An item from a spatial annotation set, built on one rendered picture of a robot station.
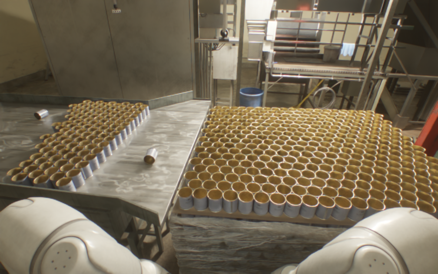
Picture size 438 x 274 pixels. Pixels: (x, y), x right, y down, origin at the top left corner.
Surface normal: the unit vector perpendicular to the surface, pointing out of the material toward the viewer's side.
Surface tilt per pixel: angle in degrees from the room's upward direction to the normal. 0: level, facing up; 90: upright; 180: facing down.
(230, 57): 90
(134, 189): 0
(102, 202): 90
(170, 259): 0
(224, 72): 90
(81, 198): 90
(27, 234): 24
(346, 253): 50
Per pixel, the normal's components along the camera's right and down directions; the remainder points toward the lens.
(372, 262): 0.01, -0.59
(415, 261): 0.12, -0.33
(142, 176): 0.02, -0.87
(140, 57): -0.11, 0.50
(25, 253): -0.15, -0.22
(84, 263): 0.85, -0.29
